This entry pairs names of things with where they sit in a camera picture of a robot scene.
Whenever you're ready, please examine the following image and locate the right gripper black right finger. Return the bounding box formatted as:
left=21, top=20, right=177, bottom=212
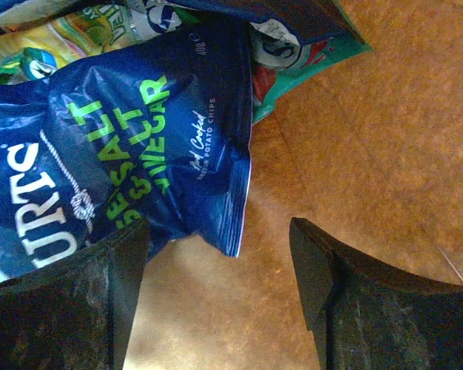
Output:
left=289, top=218, right=463, bottom=369

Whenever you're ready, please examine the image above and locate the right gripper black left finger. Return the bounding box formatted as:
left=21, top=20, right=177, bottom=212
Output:
left=0, top=220, right=150, bottom=369

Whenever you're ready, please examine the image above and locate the yellow green candy packet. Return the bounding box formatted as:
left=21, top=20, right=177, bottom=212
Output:
left=0, top=4, right=140, bottom=85

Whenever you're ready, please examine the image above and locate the green snack packet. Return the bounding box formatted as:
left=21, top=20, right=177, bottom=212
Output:
left=127, top=1, right=370, bottom=122

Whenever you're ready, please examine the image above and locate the blue salt vinegar chips bag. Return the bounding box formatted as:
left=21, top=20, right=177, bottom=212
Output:
left=0, top=18, right=252, bottom=283

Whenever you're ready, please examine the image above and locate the brown paper bag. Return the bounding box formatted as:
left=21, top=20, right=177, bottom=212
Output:
left=124, top=1, right=463, bottom=369

